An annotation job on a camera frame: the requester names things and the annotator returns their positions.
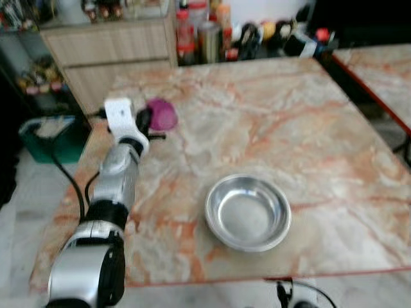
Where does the purple plastic cup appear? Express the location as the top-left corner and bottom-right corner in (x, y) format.
(146, 98), (180, 132)

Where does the light wooden cabinet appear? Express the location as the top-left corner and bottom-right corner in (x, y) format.
(40, 15), (179, 114)

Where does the red plastic bottle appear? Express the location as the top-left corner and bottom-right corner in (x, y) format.
(176, 7), (196, 65)

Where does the round stainless steel bowl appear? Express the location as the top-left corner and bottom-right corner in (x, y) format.
(204, 173), (292, 253)

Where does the green plastic basket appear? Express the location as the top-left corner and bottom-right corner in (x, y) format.
(19, 115), (88, 164)

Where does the steel thermos flask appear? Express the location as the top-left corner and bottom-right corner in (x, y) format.
(197, 21), (223, 64)

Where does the glass display shelf with figurines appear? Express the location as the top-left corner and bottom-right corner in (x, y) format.
(0, 29), (73, 117)

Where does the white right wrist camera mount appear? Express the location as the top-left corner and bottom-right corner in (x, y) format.
(289, 277), (319, 308)

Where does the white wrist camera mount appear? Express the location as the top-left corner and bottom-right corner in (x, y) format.
(103, 98), (150, 155)
(289, 277), (319, 308)

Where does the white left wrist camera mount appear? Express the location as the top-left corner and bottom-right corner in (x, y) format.
(103, 98), (150, 155)

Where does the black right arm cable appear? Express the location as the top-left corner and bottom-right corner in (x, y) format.
(277, 278), (338, 308)

